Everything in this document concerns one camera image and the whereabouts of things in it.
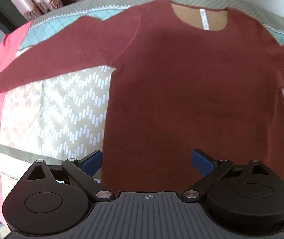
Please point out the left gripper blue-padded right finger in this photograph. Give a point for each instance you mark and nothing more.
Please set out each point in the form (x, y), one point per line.
(210, 169)

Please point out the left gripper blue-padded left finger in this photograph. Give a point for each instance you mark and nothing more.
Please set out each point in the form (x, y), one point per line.
(81, 173)

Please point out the maroon long-sleeve sweater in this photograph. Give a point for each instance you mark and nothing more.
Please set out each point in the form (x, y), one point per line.
(175, 87)

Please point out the patterned quilt bedspread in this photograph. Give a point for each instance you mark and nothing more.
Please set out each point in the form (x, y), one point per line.
(64, 116)

